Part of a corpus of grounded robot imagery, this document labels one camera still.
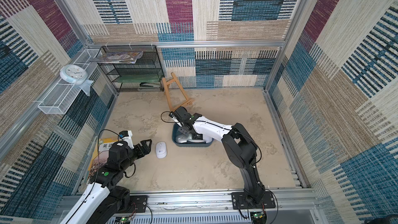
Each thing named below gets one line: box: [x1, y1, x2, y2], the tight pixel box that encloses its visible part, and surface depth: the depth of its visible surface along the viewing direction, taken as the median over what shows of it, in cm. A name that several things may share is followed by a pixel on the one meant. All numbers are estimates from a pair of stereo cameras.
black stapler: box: [139, 82, 160, 88], surface depth 111 cm
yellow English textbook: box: [87, 137, 120, 180], surface depth 89 cm
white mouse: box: [155, 141, 168, 159], surface depth 90 cm
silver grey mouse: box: [175, 133, 193, 144], surface depth 96 cm
